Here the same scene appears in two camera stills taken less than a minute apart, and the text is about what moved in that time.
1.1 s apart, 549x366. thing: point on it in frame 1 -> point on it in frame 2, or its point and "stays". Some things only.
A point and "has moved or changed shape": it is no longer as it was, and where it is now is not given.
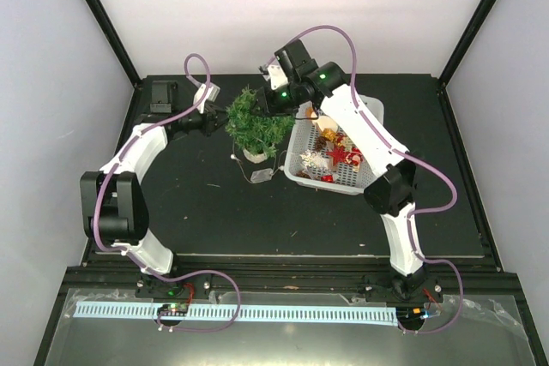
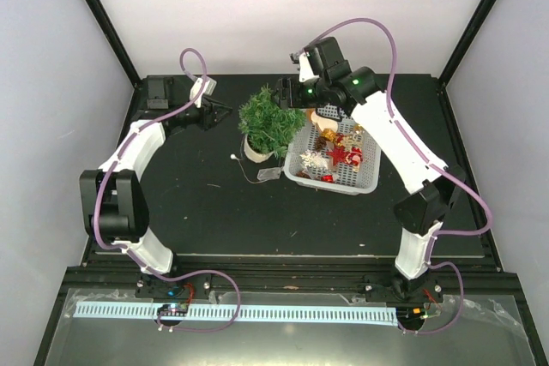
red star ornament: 338,153 stays
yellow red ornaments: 328,134 stays
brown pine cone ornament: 320,144 stays
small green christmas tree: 258,134 has moved or changed shape
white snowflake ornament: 314,160 stays
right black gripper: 268,104 -> 297,101
